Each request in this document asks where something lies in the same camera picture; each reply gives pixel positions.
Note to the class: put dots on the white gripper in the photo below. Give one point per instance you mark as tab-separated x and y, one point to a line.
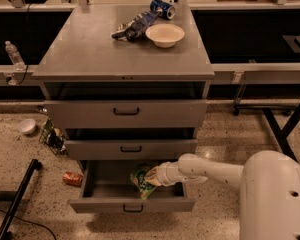
164	174

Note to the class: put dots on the green rice chip bag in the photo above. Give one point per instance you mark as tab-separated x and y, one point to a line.
137	177

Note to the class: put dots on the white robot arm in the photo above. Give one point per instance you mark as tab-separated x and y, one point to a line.
269	186

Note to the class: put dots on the grey bottom drawer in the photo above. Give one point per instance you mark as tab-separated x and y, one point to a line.
107	187

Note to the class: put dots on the grey drawer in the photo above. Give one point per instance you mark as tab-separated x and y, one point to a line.
107	187
127	114
129	149

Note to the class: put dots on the grey top drawer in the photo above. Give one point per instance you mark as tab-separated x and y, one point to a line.
127	114

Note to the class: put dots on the grey middle drawer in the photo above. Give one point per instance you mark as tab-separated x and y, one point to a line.
129	149

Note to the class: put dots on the grey drawer cabinet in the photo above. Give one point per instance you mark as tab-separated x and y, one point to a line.
84	63

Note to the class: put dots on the green snack bag on floor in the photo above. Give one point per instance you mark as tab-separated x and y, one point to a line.
53	138

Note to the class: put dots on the dark blue snack bag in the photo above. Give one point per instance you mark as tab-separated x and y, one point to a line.
136	28

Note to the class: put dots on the orange soda can on floor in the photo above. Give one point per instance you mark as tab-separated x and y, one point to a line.
72	179

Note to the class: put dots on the white bowl on floor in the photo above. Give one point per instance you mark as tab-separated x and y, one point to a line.
27	126

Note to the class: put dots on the white bowl on cabinet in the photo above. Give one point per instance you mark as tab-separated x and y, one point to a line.
165	35

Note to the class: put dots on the black stand leg left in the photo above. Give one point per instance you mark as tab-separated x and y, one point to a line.
15	198

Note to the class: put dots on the blue soda can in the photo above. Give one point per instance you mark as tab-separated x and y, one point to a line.
164	9

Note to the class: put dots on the clear plastic water bottle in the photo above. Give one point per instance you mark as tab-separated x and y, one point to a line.
15	56

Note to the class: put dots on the black table frame right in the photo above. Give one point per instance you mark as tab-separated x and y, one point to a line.
281	133

